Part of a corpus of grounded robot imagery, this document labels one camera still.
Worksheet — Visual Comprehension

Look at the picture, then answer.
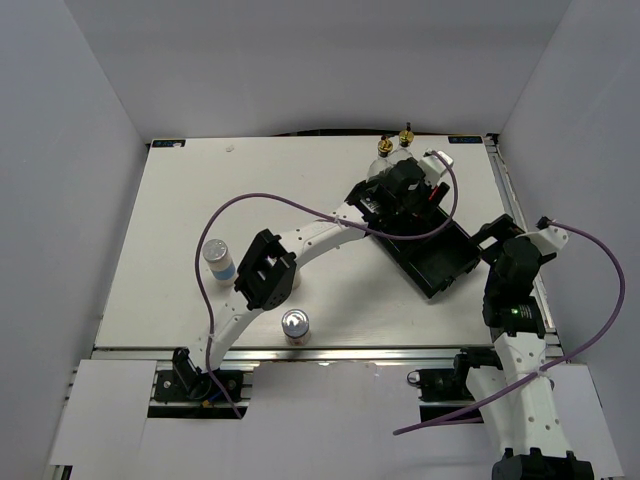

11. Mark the clear glass oil bottle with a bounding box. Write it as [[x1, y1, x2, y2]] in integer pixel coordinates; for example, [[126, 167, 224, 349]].
[[367, 135, 394, 180]]

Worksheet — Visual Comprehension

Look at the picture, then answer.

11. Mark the silver-capped white shaker bottle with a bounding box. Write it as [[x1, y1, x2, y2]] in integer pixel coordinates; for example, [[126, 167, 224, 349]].
[[292, 270, 302, 290]]

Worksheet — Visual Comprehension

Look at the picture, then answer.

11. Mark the silver-lid small jar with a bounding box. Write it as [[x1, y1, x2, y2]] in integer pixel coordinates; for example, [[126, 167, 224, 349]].
[[281, 309, 311, 346]]

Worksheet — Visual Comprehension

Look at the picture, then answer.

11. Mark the blue-label white shaker bottle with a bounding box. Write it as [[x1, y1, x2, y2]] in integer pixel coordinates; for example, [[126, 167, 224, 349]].
[[201, 239, 236, 286]]

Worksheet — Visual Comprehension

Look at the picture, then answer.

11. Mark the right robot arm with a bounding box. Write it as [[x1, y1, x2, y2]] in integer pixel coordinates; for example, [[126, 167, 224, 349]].
[[451, 214, 595, 479]]

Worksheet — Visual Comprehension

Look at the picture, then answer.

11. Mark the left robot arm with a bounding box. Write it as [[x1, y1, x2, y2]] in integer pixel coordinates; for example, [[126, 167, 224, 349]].
[[176, 150, 454, 399]]

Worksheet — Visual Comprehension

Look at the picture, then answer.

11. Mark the black condiment tray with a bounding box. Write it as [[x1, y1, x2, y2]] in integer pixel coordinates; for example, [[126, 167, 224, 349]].
[[346, 180, 481, 298]]

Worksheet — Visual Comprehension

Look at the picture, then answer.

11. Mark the black logo sticker right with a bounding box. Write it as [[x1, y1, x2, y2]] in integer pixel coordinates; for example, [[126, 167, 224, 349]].
[[448, 135, 484, 145]]

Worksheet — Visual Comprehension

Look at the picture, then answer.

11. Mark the black logo sticker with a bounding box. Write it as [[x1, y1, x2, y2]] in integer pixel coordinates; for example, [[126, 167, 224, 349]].
[[448, 135, 484, 145], [151, 139, 186, 148]]

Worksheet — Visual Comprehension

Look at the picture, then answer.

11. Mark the black logo sticker left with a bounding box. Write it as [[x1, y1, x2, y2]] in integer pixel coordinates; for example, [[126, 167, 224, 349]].
[[151, 139, 186, 148]]

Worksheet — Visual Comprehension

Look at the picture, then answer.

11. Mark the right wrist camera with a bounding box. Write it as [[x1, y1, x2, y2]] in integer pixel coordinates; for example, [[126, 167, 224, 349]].
[[522, 216, 570, 256]]

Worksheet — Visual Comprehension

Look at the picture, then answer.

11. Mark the aluminium frame rail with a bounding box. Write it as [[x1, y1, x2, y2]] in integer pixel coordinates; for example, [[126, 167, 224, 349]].
[[482, 133, 569, 361]]

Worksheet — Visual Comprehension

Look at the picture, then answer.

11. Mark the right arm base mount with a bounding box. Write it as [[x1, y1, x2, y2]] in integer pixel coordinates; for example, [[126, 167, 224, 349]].
[[406, 347, 502, 422]]

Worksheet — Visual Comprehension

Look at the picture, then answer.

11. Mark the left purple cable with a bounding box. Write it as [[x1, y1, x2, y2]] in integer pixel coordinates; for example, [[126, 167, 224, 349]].
[[193, 152, 459, 419]]

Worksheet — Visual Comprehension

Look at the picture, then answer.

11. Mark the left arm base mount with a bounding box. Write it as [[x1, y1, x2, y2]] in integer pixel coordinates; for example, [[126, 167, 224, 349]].
[[147, 349, 252, 420]]

